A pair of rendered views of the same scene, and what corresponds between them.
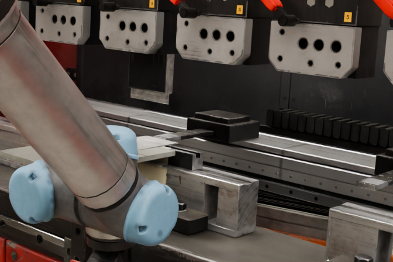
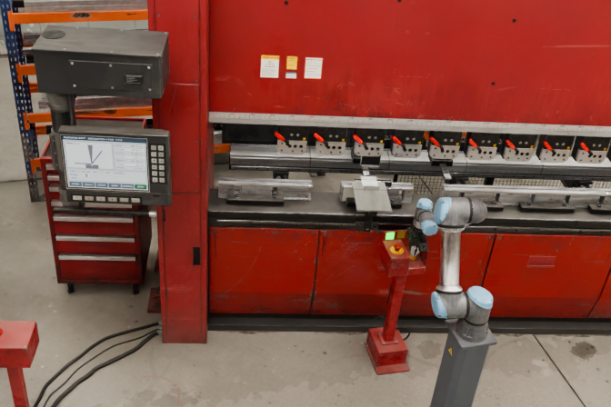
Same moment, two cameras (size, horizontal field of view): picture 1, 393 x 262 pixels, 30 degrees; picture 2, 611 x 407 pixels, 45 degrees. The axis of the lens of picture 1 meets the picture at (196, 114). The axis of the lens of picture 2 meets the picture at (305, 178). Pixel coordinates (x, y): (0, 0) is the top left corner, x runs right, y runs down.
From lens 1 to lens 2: 3.38 m
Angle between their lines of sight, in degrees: 48
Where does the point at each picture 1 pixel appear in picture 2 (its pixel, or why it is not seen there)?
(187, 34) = (397, 150)
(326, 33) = (450, 148)
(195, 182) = (395, 190)
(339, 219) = (447, 192)
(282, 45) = (435, 152)
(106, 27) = (358, 149)
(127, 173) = not seen: hidden behind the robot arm
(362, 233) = (455, 193)
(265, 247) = not seen: hidden behind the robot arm
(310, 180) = (401, 167)
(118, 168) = not seen: hidden behind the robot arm
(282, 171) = (389, 166)
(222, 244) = (412, 207)
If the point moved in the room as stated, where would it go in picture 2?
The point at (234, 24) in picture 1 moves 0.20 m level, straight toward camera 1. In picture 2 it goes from (417, 147) to (446, 163)
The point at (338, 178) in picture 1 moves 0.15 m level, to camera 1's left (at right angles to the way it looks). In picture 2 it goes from (412, 165) to (395, 173)
